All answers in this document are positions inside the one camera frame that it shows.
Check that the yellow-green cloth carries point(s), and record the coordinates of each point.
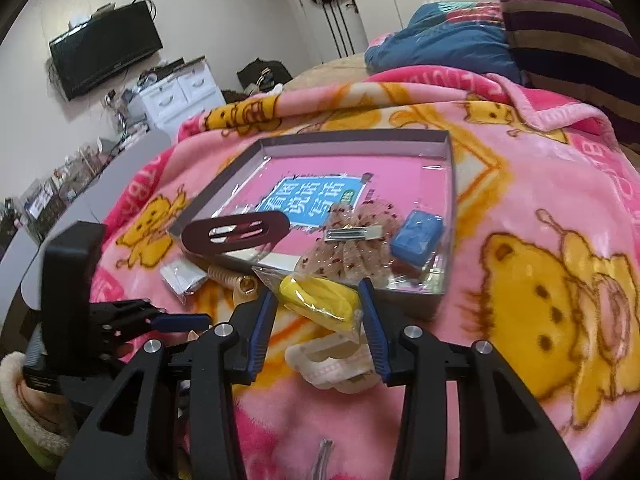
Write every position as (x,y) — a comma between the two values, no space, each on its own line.
(47,455)

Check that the white claw hair clip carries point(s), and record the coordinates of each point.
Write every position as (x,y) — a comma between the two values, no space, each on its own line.
(320,365)

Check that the grey desk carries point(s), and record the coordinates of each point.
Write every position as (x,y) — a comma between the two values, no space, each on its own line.
(100,195)

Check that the pink book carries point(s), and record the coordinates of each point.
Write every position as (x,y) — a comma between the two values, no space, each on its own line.
(310,170)

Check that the grey cardboard box tray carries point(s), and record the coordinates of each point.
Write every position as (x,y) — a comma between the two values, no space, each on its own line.
(220,187)

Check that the person's left forearm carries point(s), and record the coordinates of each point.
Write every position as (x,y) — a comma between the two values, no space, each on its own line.
(25,410)

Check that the pink pompom hair clip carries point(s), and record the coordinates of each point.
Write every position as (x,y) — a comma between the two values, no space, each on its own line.
(322,460)

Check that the purple striped blanket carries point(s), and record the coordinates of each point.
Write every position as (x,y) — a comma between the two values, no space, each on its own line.
(575,50)

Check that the maroon oval barrette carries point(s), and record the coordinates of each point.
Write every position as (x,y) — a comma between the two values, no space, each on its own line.
(200,240)

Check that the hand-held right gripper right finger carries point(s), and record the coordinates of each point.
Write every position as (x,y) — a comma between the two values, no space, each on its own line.
(372,330)

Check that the pink bear printed blanket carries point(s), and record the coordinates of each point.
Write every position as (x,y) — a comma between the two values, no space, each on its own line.
(500,200)

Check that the blue quilt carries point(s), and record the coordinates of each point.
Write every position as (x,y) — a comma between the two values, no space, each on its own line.
(440,45)

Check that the yellow item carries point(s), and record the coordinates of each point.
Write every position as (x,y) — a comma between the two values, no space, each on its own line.
(320,300)

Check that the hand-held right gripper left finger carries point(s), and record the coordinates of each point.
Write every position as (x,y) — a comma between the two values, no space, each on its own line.
(262,335)

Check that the white drawer cabinet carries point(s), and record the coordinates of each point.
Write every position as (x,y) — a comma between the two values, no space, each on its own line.
(175,95)

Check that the translucent dotted bow hair clip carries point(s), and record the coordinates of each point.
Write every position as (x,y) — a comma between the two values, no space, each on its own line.
(350,260)

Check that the clear desk organizer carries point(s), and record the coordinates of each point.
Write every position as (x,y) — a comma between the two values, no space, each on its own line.
(65,185)

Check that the black wall television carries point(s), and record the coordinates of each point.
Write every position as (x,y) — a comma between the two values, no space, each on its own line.
(105,50)

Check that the small clear plastic packet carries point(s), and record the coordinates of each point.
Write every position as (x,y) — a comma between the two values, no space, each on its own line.
(180,275)

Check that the blue item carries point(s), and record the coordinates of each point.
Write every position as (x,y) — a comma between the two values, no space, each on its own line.
(417,237)

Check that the beige claw hair clip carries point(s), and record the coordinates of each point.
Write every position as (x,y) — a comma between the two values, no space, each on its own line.
(235,282)

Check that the black bag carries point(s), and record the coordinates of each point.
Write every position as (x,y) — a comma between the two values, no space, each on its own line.
(262,75)

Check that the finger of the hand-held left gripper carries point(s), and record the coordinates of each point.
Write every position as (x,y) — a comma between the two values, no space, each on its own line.
(180,322)
(125,306)

